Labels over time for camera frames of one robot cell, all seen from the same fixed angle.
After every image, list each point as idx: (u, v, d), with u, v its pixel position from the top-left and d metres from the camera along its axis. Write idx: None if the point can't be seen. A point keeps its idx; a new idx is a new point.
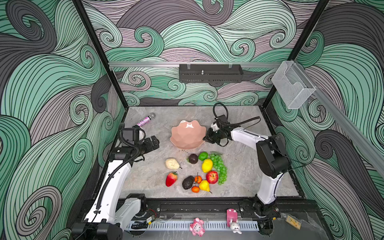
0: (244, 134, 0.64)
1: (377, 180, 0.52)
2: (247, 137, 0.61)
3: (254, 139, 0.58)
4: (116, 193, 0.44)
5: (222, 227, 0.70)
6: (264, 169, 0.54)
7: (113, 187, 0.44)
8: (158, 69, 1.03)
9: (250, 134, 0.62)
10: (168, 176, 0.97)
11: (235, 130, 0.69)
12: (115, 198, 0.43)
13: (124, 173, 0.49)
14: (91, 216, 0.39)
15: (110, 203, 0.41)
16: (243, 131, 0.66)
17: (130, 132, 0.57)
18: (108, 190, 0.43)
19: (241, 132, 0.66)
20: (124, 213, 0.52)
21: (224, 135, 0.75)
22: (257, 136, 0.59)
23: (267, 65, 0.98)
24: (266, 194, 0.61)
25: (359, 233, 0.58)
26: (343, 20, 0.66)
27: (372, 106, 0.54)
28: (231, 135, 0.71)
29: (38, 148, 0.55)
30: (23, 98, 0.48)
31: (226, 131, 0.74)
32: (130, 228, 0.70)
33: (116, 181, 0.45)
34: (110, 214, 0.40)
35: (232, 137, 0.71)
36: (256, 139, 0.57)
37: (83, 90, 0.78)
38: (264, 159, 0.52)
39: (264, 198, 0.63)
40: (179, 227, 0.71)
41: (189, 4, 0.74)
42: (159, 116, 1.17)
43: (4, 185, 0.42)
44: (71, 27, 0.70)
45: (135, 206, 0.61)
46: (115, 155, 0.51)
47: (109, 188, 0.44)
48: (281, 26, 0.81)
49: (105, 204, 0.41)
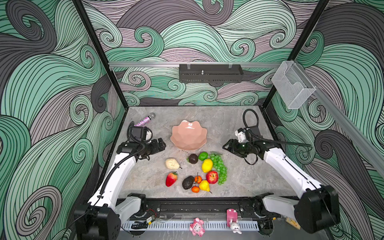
0: (282, 162, 0.51)
1: (377, 180, 0.52)
2: (286, 168, 0.49)
3: (296, 177, 0.46)
4: (119, 183, 0.45)
5: (222, 227, 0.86)
6: (300, 218, 0.44)
7: (118, 176, 0.46)
8: (158, 69, 1.03)
9: (290, 166, 0.50)
10: (168, 176, 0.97)
11: (270, 151, 0.56)
12: (117, 187, 0.45)
13: (129, 166, 0.51)
14: (94, 200, 0.40)
15: (113, 191, 0.43)
16: (282, 159, 0.52)
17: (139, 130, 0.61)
18: (112, 179, 0.45)
19: (278, 158, 0.53)
20: (124, 208, 0.53)
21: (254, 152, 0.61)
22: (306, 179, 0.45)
23: (267, 65, 0.98)
24: (273, 207, 0.59)
25: (359, 233, 0.58)
26: (343, 20, 0.66)
27: (372, 106, 0.54)
28: (268, 157, 0.56)
29: (38, 148, 0.55)
30: (23, 98, 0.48)
31: (259, 147, 0.60)
32: (130, 228, 0.70)
33: (120, 171, 0.47)
34: (112, 200, 0.41)
35: (264, 158, 0.58)
36: (303, 183, 0.44)
37: (83, 90, 0.78)
38: (306, 210, 0.41)
39: (267, 205, 0.63)
40: (179, 227, 0.71)
41: (189, 4, 0.74)
42: (159, 116, 1.17)
43: (4, 185, 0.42)
44: (71, 27, 0.70)
45: (134, 205, 0.61)
46: (121, 149, 0.54)
47: (113, 177, 0.46)
48: (281, 26, 0.81)
49: (108, 191, 0.42)
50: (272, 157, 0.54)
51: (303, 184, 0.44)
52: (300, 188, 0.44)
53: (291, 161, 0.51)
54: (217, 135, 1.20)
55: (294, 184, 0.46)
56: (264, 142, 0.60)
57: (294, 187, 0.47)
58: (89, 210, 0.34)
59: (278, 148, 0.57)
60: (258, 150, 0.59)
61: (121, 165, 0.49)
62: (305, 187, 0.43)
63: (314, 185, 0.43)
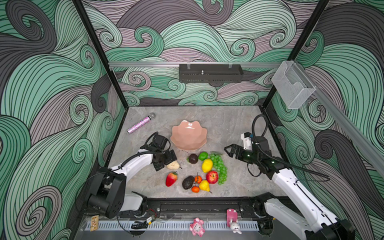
0: (293, 188, 0.48)
1: (377, 180, 0.52)
2: (297, 195, 0.47)
3: (310, 208, 0.43)
4: (135, 168, 0.52)
5: (222, 227, 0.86)
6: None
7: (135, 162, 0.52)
8: (158, 69, 1.03)
9: (302, 193, 0.47)
10: (168, 176, 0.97)
11: (281, 174, 0.52)
12: (132, 170, 0.50)
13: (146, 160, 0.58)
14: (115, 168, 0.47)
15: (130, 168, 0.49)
16: (294, 183, 0.49)
17: (161, 138, 0.71)
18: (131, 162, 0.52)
19: (289, 183, 0.50)
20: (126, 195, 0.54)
21: (263, 169, 0.57)
22: (322, 211, 0.42)
23: (267, 65, 0.98)
24: (276, 215, 0.59)
25: (359, 233, 0.58)
26: (343, 20, 0.66)
27: (371, 107, 0.54)
28: (278, 180, 0.52)
29: (38, 148, 0.55)
30: (23, 98, 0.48)
31: (267, 166, 0.56)
32: (130, 228, 0.70)
33: (139, 159, 0.54)
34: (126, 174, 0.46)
35: (273, 178, 0.55)
36: (319, 215, 0.42)
37: (83, 90, 0.78)
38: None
39: (270, 210, 0.62)
40: (179, 227, 0.71)
41: (189, 4, 0.74)
42: (159, 116, 1.17)
43: (4, 185, 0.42)
44: (71, 27, 0.70)
45: (134, 202, 0.60)
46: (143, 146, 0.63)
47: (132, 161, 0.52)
48: (281, 26, 0.81)
49: (125, 167, 0.49)
50: (282, 180, 0.51)
51: (318, 217, 0.41)
52: (314, 221, 0.42)
53: (303, 187, 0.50)
54: (217, 135, 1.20)
55: (307, 214, 0.44)
56: (273, 162, 0.56)
57: (307, 217, 0.44)
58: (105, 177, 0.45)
59: (287, 169, 0.54)
60: (266, 170, 0.56)
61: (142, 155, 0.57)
62: (320, 221, 0.41)
63: (330, 221, 0.40)
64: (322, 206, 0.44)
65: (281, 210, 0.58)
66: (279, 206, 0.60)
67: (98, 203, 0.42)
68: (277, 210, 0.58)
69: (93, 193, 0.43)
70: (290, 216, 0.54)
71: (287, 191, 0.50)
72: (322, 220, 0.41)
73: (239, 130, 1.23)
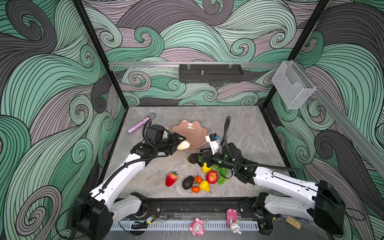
0: (274, 181, 0.51)
1: (377, 180, 0.52)
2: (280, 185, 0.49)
3: (296, 189, 0.46)
4: (122, 183, 0.46)
5: (222, 227, 0.70)
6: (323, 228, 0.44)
7: (123, 176, 0.47)
8: (158, 69, 1.03)
9: (282, 180, 0.50)
10: (168, 176, 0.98)
11: (258, 175, 0.54)
12: (119, 186, 0.45)
13: (137, 168, 0.52)
14: (96, 191, 0.42)
15: (114, 188, 0.43)
16: (272, 176, 0.52)
17: (154, 133, 0.58)
18: (117, 178, 0.46)
19: (269, 178, 0.52)
20: (122, 206, 0.53)
21: (243, 178, 0.57)
22: (303, 186, 0.46)
23: (267, 65, 0.98)
24: (279, 211, 0.59)
25: (359, 233, 0.58)
26: (343, 20, 0.66)
27: (372, 107, 0.54)
28: (259, 180, 0.53)
29: (38, 148, 0.55)
30: (23, 98, 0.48)
31: (245, 174, 0.56)
32: (130, 228, 0.70)
33: (127, 171, 0.48)
34: (109, 198, 0.42)
35: (255, 182, 0.55)
36: (305, 191, 0.45)
37: (83, 90, 0.78)
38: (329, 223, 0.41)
39: (272, 210, 0.61)
40: (179, 227, 0.71)
41: (189, 4, 0.74)
42: (159, 116, 1.17)
43: (4, 185, 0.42)
44: (71, 27, 0.70)
45: (133, 206, 0.60)
46: (135, 150, 0.55)
47: (119, 176, 0.46)
48: (281, 26, 0.81)
49: (109, 188, 0.43)
50: (262, 179, 0.53)
51: (306, 194, 0.44)
52: (306, 198, 0.44)
53: (278, 175, 0.52)
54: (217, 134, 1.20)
55: (298, 196, 0.46)
56: (246, 168, 0.58)
57: (299, 199, 0.46)
58: (87, 201, 0.43)
59: (260, 166, 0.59)
60: (246, 178, 0.56)
61: (129, 166, 0.50)
62: (310, 197, 0.43)
63: (315, 191, 0.44)
64: (301, 182, 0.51)
65: (280, 204, 0.58)
66: (275, 200, 0.61)
67: (84, 229, 0.40)
68: (279, 205, 0.58)
69: (77, 220, 0.40)
70: (291, 205, 0.54)
71: (271, 186, 0.52)
72: (310, 194, 0.44)
73: (239, 130, 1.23)
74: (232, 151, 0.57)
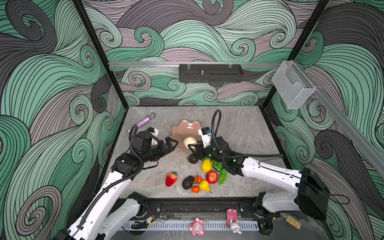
0: (261, 171, 0.51)
1: (376, 180, 0.53)
2: (268, 175, 0.49)
3: (281, 177, 0.47)
4: (104, 211, 0.42)
5: (222, 227, 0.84)
6: (309, 214, 0.44)
7: (104, 203, 0.42)
8: (158, 69, 1.03)
9: (268, 170, 0.50)
10: (168, 176, 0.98)
11: (245, 166, 0.55)
12: (101, 217, 0.42)
13: (120, 188, 0.46)
14: (73, 229, 0.38)
15: (94, 221, 0.40)
16: (259, 166, 0.53)
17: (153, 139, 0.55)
18: (96, 207, 0.41)
19: (255, 169, 0.53)
20: (115, 221, 0.52)
21: (231, 172, 0.58)
22: (288, 173, 0.47)
23: (267, 65, 0.98)
24: (277, 208, 0.58)
25: (359, 233, 0.58)
26: (343, 20, 0.66)
27: (372, 106, 0.54)
28: (245, 171, 0.54)
29: (39, 148, 0.55)
30: (23, 99, 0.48)
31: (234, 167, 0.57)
32: (130, 228, 0.70)
33: (108, 196, 0.43)
34: (90, 233, 0.39)
35: (243, 174, 0.56)
36: (289, 178, 0.46)
37: (83, 90, 0.78)
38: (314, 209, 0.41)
39: (271, 208, 0.61)
40: (179, 227, 0.71)
41: (189, 4, 0.74)
42: (159, 116, 1.17)
43: (4, 185, 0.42)
44: (71, 27, 0.70)
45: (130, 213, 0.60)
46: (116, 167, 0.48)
47: (98, 204, 0.42)
48: (281, 26, 0.81)
49: (87, 221, 0.39)
50: (250, 170, 0.53)
51: (291, 182, 0.45)
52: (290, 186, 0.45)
53: (265, 165, 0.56)
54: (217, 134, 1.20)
55: (282, 183, 0.47)
56: (234, 160, 0.59)
57: (282, 185, 0.47)
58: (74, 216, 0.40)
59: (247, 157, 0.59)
60: (234, 170, 0.57)
61: (110, 189, 0.44)
62: (295, 184, 0.44)
63: (298, 178, 0.45)
64: (285, 169, 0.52)
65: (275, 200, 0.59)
66: (270, 197, 0.62)
67: None
68: (274, 201, 0.59)
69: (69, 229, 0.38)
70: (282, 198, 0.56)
71: (259, 176, 0.52)
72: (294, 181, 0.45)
73: (239, 130, 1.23)
74: (219, 143, 0.58)
